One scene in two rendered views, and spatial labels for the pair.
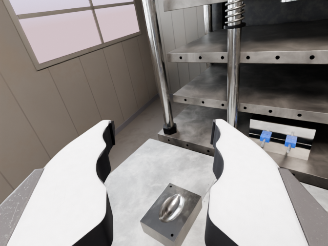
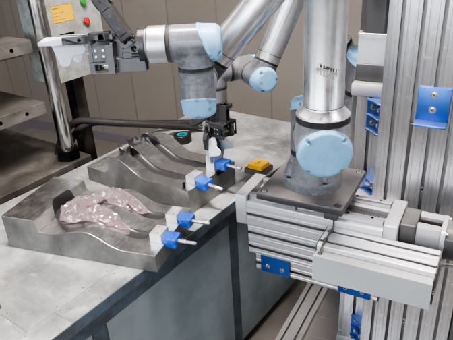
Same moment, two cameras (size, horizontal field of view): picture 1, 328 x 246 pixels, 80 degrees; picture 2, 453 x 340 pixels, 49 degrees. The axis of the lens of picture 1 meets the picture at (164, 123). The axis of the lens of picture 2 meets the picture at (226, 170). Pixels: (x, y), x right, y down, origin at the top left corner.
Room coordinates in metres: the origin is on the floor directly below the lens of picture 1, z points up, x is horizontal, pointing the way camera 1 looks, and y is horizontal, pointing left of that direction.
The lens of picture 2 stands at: (-0.19, 1.07, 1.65)
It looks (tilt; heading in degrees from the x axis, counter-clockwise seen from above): 26 degrees down; 267
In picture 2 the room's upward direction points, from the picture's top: 3 degrees counter-clockwise
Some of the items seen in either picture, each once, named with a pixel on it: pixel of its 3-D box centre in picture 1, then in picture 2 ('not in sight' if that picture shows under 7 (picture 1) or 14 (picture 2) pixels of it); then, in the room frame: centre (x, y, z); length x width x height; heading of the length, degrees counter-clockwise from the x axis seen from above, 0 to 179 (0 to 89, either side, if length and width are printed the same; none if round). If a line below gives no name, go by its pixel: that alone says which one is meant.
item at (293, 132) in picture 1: (285, 115); not in sight; (0.94, -0.70, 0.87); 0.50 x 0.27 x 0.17; 140
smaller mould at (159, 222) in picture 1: (172, 214); not in sight; (0.48, 0.03, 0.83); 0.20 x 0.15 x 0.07; 140
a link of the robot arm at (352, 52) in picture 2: not in sight; (363, 68); (-0.73, -0.49, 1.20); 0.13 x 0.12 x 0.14; 106
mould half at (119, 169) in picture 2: not in sight; (158, 165); (-0.03, -0.60, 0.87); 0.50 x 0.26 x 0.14; 140
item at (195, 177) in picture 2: not in sight; (206, 184); (-0.19, -0.38, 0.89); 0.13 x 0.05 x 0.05; 140
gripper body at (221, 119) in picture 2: not in sight; (219, 119); (-0.25, -0.47, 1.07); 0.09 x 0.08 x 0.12; 140
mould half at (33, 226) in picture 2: not in sight; (100, 219); (0.14, -0.27, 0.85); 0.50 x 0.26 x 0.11; 157
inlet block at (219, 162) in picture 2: not in sight; (225, 164); (-0.26, -0.46, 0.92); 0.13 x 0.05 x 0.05; 140
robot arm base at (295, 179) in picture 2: not in sight; (313, 163); (-0.47, -0.07, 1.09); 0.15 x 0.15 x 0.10
